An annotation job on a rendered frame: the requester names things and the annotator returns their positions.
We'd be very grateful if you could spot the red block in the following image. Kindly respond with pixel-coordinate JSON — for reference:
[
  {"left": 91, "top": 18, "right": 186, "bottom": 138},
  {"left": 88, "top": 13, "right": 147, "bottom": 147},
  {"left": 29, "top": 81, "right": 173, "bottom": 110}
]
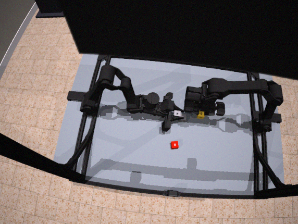
[{"left": 171, "top": 141, "right": 179, "bottom": 150}]

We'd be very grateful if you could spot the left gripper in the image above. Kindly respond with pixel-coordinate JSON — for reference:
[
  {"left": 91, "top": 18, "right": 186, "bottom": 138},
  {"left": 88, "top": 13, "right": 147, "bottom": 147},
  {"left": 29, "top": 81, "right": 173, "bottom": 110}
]
[{"left": 153, "top": 92, "right": 184, "bottom": 132}]

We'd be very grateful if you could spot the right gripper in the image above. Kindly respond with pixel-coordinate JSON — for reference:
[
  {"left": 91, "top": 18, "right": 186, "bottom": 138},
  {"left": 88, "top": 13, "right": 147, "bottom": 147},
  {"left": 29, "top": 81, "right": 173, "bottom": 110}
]
[{"left": 184, "top": 100, "right": 225, "bottom": 116}]

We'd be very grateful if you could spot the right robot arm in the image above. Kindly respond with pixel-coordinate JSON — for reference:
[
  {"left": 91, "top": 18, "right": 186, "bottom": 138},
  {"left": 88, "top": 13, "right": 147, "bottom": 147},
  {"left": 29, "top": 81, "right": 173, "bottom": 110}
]
[{"left": 185, "top": 78, "right": 283, "bottom": 134}]

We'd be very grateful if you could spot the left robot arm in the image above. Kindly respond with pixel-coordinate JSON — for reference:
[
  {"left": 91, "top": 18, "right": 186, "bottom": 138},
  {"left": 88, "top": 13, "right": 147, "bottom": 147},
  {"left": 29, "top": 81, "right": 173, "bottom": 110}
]
[{"left": 80, "top": 65, "right": 174, "bottom": 116}]

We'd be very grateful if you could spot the yellow block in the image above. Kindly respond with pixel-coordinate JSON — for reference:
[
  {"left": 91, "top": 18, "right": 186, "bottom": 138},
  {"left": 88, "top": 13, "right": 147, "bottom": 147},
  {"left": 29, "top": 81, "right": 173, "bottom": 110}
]
[{"left": 197, "top": 111, "right": 205, "bottom": 119}]

